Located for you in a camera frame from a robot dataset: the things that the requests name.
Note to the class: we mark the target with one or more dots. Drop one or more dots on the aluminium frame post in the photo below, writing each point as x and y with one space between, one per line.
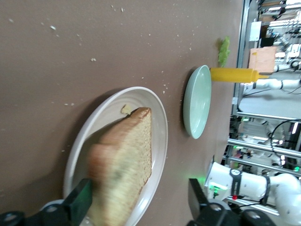
242 35

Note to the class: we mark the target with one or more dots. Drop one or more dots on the yellow crumb bit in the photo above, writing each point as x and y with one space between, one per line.
126 109

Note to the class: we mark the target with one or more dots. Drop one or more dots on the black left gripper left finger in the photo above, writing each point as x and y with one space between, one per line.
77 202

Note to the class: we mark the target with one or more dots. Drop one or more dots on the brown cardboard board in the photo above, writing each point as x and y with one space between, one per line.
263 58

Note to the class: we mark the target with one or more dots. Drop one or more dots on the green lettuce leaf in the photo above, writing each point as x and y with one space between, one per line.
224 51

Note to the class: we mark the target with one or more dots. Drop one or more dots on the white paper sign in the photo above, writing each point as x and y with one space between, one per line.
255 31

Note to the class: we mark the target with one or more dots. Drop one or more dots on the yellow mustard squeeze bottle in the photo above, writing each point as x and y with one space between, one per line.
230 75

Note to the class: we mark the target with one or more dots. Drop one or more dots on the beige plate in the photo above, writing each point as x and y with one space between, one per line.
105 110

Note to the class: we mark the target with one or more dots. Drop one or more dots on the aluminium frame rail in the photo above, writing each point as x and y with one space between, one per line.
254 146

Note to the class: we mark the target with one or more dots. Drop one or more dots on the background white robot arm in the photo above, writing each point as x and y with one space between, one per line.
270 84

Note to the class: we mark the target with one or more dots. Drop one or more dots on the toasted bread slice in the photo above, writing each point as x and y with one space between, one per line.
127 160

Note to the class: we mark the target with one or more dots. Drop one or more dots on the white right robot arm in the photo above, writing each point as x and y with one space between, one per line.
247 183

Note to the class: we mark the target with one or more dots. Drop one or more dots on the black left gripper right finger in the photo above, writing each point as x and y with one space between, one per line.
200 209

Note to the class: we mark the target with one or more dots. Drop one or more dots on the mint green plate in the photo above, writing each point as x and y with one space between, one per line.
197 101

